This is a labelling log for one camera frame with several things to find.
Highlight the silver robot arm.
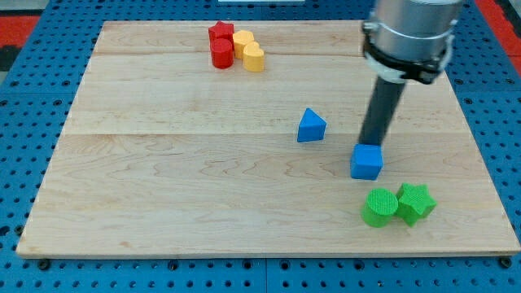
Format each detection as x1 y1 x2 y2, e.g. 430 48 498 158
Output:
361 0 463 85

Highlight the blue triangle block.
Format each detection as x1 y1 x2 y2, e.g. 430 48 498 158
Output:
296 107 327 142

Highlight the blue cube block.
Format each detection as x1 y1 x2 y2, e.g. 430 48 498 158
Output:
350 144 383 181

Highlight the wooden board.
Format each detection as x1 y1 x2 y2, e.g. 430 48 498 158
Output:
16 20 520 259

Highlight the yellow heart block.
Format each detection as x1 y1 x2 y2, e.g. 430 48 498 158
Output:
243 42 265 72

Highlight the red cylinder block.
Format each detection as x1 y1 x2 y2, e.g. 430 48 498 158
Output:
210 38 234 69

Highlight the yellow hexagon block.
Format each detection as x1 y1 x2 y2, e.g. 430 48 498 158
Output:
233 30 255 59

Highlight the red star block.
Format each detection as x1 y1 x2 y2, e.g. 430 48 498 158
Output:
208 20 234 43

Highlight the green cylinder block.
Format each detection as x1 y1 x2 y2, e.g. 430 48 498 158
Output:
361 188 398 228

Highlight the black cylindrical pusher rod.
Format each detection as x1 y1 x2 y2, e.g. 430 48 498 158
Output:
358 77 405 146

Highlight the green star block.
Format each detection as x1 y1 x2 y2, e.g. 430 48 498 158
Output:
396 182 437 227

